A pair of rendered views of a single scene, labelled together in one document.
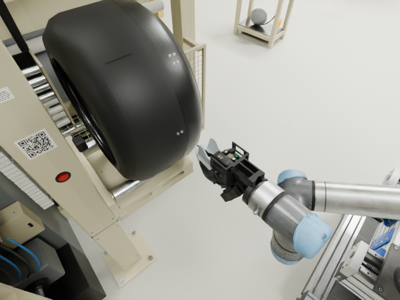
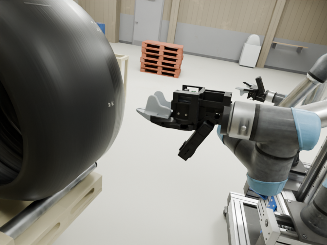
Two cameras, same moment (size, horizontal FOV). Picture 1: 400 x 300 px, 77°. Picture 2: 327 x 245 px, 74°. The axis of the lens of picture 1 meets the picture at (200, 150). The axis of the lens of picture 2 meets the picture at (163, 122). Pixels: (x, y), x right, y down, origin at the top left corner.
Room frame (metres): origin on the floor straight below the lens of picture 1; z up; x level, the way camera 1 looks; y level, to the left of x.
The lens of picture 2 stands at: (-0.01, 0.22, 1.41)
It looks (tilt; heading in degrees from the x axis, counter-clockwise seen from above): 26 degrees down; 326
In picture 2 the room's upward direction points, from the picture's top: 9 degrees clockwise
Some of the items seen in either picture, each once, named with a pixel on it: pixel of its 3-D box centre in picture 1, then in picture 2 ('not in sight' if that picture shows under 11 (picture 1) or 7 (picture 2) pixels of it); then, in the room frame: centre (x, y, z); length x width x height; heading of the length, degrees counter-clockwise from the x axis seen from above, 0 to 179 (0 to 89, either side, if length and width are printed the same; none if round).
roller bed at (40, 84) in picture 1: (30, 99); not in sight; (0.80, 0.70, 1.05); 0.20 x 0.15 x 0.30; 129
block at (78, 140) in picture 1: (80, 143); not in sight; (0.63, 0.47, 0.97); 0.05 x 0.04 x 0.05; 39
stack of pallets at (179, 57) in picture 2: not in sight; (162, 58); (5.29, -2.96, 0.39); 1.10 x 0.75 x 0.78; 52
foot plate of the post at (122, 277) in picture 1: (128, 255); not in sight; (0.47, 0.47, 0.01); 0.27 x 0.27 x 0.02; 39
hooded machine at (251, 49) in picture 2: not in sight; (250, 50); (6.41, -7.88, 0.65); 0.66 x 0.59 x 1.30; 49
